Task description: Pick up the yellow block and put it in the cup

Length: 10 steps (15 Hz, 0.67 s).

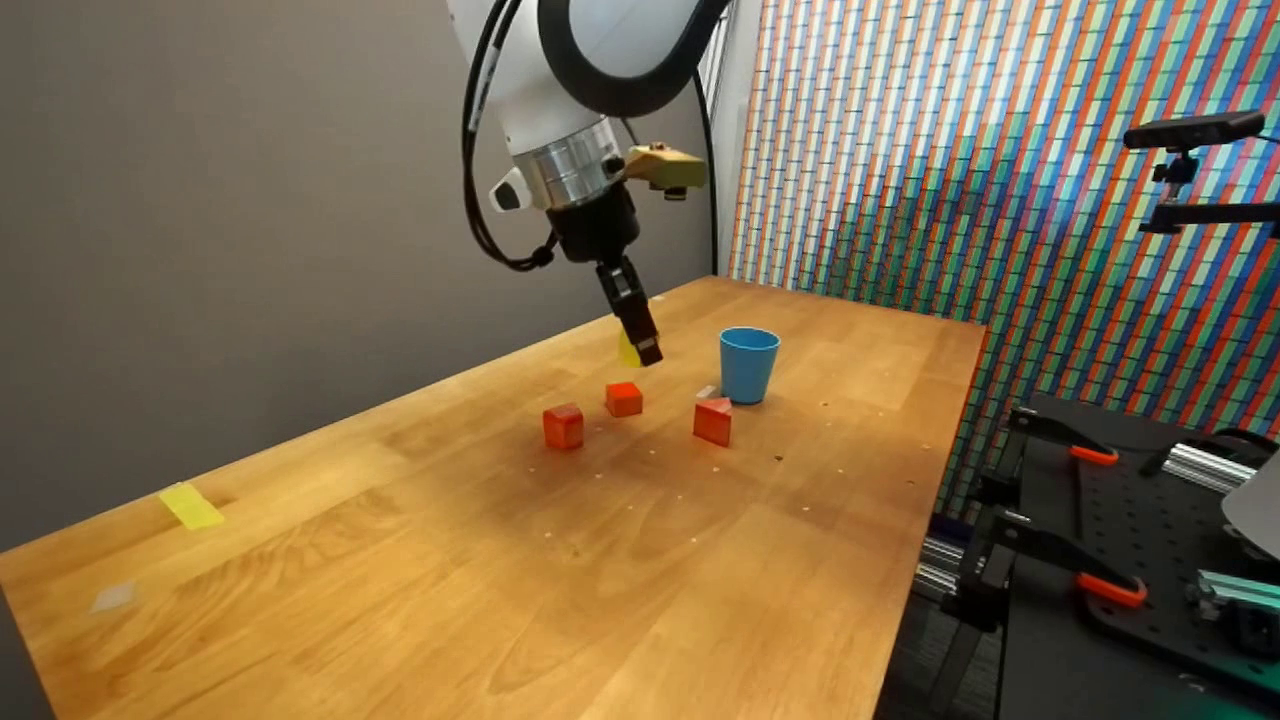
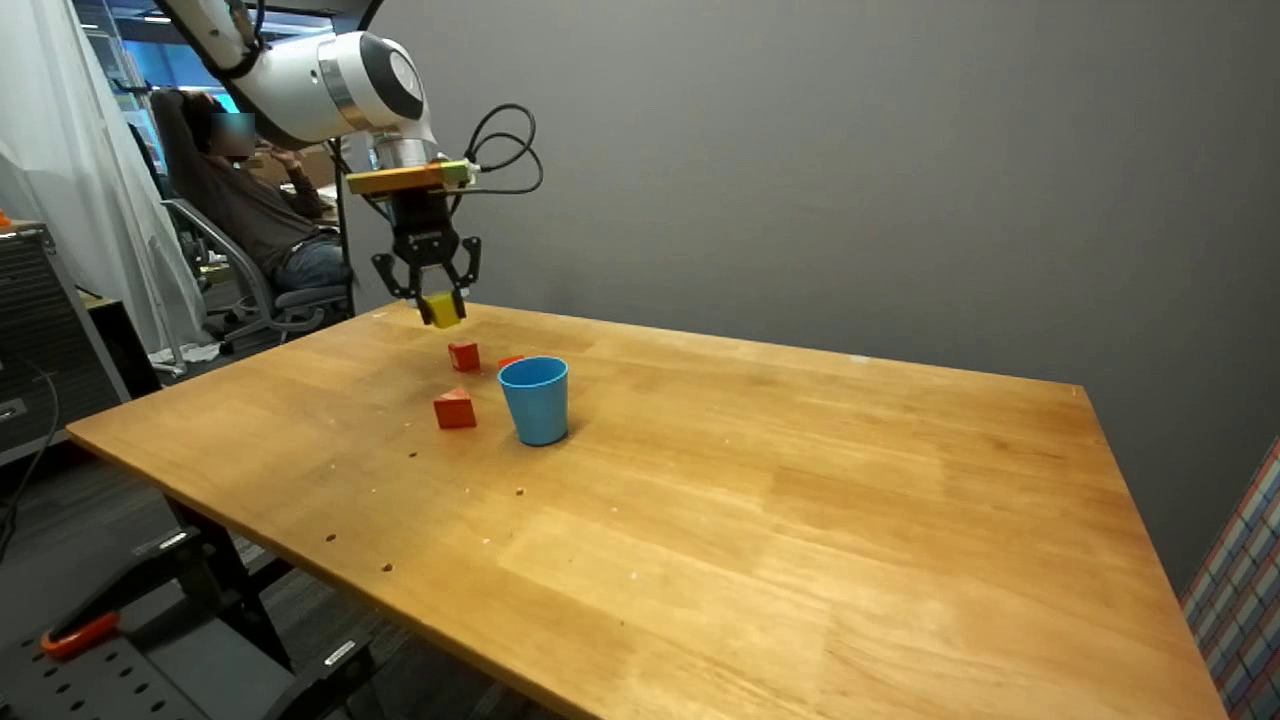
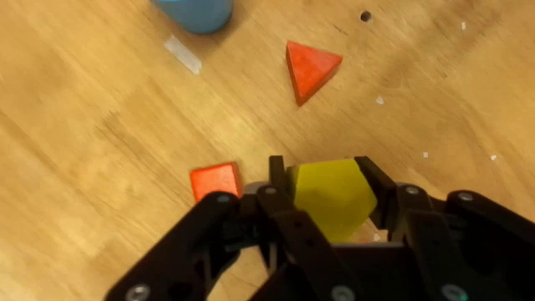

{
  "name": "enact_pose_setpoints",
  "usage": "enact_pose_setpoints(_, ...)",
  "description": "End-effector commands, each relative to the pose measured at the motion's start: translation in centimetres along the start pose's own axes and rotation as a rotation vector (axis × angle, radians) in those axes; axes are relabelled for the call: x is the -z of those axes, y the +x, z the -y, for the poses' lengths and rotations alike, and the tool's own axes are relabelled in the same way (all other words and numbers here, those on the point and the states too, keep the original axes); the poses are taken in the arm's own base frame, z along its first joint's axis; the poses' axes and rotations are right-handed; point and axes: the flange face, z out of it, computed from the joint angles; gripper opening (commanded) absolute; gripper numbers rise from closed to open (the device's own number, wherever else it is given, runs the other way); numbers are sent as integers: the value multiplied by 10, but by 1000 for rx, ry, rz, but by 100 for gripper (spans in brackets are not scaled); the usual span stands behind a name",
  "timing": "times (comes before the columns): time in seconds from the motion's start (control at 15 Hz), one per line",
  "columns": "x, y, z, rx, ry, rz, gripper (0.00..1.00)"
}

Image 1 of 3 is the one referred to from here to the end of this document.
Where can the red block middle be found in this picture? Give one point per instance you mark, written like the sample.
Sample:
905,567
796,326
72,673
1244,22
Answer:
621,396

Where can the red block left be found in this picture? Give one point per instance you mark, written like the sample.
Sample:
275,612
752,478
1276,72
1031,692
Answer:
564,430

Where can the black perforated breadboard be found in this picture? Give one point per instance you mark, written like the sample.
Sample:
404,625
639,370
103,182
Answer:
1078,656

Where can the red block right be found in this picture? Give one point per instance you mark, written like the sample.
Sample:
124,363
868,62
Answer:
715,421

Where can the clear tape piece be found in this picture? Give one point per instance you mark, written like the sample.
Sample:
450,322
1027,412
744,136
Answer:
112,597

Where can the blue cup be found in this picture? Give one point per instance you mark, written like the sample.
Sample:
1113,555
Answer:
744,363

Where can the yellow tape piece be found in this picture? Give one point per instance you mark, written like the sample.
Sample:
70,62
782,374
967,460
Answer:
191,506

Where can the red block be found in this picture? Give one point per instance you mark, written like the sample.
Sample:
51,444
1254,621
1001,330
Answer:
715,421
564,430
621,396

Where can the orange handled clamp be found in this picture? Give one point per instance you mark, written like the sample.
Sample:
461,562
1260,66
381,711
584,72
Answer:
1053,430
1089,573

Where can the yellow block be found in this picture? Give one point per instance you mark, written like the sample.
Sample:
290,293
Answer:
631,353

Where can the black camera on stand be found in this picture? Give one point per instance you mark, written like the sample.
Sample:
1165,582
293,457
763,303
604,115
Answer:
1179,170

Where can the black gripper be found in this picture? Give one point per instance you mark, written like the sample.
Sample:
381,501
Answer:
601,235

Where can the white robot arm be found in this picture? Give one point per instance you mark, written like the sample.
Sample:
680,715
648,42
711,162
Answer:
561,72

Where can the aluminium rail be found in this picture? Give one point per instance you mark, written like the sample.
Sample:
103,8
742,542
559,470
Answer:
1207,470

